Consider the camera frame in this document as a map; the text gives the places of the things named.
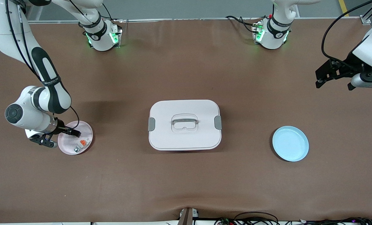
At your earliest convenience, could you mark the grey metal bracket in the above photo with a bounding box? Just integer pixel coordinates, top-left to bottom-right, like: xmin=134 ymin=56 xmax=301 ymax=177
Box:
xmin=178 ymin=207 xmax=199 ymax=225

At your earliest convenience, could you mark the light blue round plate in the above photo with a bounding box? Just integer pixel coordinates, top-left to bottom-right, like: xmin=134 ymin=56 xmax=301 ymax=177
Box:
xmin=272 ymin=126 xmax=309 ymax=162

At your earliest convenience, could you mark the black left base cable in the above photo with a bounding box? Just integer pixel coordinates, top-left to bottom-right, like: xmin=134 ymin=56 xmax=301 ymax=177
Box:
xmin=226 ymin=15 xmax=259 ymax=33

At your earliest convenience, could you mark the black right base cable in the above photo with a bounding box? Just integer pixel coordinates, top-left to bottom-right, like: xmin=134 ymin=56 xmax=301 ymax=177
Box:
xmin=92 ymin=2 xmax=115 ymax=21

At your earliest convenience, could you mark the white orange green-button switch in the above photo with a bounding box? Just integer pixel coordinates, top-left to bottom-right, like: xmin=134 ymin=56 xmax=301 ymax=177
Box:
xmin=74 ymin=138 xmax=91 ymax=154

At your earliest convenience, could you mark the pink round plate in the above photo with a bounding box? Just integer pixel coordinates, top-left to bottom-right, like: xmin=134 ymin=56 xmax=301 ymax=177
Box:
xmin=58 ymin=120 xmax=94 ymax=156

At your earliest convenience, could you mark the aluminium frame post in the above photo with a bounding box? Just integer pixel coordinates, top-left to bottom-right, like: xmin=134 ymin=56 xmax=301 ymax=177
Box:
xmin=359 ymin=0 xmax=372 ymax=25

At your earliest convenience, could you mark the grey box lid handle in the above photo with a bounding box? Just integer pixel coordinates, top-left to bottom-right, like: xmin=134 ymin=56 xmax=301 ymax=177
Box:
xmin=171 ymin=114 xmax=199 ymax=125

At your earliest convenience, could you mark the white lidded storage box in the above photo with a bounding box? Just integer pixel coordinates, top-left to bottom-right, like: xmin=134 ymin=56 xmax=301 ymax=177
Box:
xmin=148 ymin=99 xmax=222 ymax=151

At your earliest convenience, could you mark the black base cable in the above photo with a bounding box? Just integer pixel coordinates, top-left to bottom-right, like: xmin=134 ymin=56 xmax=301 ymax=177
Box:
xmin=226 ymin=15 xmax=259 ymax=33
xmin=92 ymin=2 xmax=115 ymax=21

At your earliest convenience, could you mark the black cable bundle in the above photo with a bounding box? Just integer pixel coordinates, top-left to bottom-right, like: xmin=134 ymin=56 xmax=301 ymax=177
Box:
xmin=214 ymin=212 xmax=372 ymax=225

